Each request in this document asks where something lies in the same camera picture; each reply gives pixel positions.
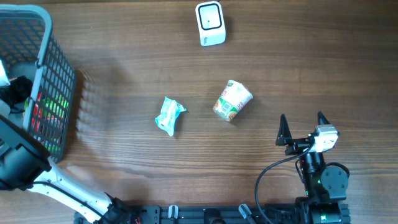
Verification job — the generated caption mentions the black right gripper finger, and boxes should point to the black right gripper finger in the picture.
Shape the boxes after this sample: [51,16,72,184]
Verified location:
[275,114,292,146]
[317,111,330,125]

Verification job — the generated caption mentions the instant noodle cup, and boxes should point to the instant noodle cup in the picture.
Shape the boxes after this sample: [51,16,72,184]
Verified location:
[213,80,253,122]

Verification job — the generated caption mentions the teal snack packet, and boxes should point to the teal snack packet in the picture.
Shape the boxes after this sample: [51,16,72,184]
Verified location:
[155,97,187,136]

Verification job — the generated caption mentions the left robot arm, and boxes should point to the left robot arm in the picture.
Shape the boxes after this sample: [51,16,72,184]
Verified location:
[1,116,133,223]

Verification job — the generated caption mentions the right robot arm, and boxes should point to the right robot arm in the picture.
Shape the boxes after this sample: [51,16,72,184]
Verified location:
[275,112,351,224]

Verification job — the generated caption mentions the white barcode scanner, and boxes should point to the white barcode scanner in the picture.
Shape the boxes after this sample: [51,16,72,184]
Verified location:
[195,1,226,47]

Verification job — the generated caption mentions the grey plastic basket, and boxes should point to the grey plastic basket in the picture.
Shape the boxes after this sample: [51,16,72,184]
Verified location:
[1,4,76,162]

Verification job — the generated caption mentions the black right camera cable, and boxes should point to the black right camera cable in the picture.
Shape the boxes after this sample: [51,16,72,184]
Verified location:
[254,142,315,224]

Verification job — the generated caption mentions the black mounting rail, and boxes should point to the black mounting rail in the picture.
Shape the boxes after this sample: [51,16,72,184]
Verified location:
[132,204,351,224]

